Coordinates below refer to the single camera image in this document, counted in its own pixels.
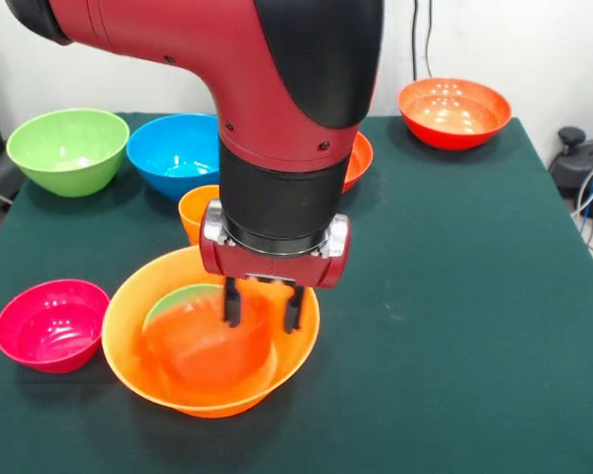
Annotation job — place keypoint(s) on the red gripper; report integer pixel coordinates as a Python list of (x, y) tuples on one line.
[(272, 269)]

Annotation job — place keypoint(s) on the orange cup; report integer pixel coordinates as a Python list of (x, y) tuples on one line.
[(195, 212)]

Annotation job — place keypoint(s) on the small green bowl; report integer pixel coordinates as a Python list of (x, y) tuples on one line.
[(175, 298)]

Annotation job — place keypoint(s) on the blue bowl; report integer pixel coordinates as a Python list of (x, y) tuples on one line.
[(173, 153)]

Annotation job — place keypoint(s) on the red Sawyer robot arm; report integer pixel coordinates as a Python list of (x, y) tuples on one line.
[(277, 99)]

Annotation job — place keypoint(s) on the large green bowl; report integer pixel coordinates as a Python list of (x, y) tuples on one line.
[(66, 148)]

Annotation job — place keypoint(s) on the large orange bowl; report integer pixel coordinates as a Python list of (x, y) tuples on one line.
[(128, 316)]

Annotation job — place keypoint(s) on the large red bowl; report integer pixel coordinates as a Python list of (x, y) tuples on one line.
[(454, 118), (360, 160)]

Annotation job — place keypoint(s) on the pink bowl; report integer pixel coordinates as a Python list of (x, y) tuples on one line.
[(52, 326)]

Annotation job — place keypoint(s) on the dark green table cloth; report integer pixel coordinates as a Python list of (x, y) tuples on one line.
[(449, 345)]

